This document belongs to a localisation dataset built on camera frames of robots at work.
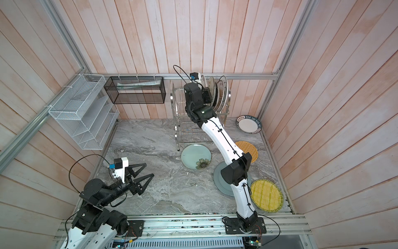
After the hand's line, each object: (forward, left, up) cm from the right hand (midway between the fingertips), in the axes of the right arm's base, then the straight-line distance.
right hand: (205, 89), depth 76 cm
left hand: (-38, +24, -15) cm, 47 cm away
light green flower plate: (-15, +5, -41) cm, 44 cm away
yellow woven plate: (-38, -35, -43) cm, 67 cm away
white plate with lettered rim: (+16, -35, -42) cm, 57 cm away
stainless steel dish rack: (+4, +12, -38) cm, 40 cm away
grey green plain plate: (-32, -9, -42) cm, 53 cm away
